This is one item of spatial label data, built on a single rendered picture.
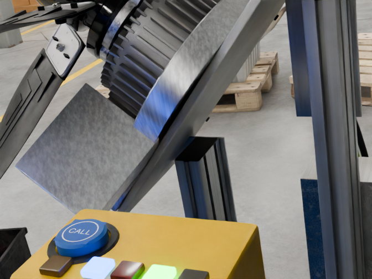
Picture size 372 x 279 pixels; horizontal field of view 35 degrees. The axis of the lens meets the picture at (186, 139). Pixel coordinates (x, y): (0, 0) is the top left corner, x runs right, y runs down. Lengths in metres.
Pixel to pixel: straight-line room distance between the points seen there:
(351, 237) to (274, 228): 1.53
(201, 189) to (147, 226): 0.50
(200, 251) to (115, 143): 0.41
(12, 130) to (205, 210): 0.34
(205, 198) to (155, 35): 0.31
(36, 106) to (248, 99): 2.77
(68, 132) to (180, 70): 0.18
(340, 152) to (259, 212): 1.72
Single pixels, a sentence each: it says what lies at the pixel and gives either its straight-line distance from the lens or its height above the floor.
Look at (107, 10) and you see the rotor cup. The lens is 0.84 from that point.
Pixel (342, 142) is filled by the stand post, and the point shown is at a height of 0.95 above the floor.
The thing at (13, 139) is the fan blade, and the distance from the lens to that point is 0.96.
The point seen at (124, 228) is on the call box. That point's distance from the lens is 0.46.
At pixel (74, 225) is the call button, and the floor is 1.08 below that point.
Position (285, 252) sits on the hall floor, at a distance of 2.29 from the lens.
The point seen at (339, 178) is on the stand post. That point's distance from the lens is 0.87.
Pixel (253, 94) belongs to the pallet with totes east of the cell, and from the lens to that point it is 3.61.
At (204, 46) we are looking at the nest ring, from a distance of 0.74.
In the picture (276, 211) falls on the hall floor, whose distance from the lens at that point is 2.55.
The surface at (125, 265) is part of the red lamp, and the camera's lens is 0.41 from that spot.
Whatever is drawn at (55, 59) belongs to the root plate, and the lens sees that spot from 0.95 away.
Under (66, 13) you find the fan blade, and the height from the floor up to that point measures 1.19.
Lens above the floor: 1.30
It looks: 23 degrees down
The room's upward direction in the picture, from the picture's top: 10 degrees counter-clockwise
